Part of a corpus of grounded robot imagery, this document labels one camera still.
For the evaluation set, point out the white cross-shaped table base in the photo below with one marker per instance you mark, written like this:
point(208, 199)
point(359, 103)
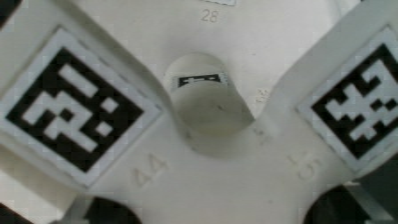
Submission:
point(224, 180)

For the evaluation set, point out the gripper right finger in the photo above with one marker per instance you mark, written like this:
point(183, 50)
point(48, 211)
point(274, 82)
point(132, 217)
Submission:
point(356, 203)

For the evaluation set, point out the white cylindrical table leg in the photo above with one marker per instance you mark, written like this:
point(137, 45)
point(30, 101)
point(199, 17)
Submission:
point(208, 103)

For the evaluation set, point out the white round table top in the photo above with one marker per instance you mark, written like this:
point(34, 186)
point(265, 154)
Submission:
point(237, 26)

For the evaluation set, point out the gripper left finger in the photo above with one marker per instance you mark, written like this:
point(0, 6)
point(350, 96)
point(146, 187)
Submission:
point(96, 210)

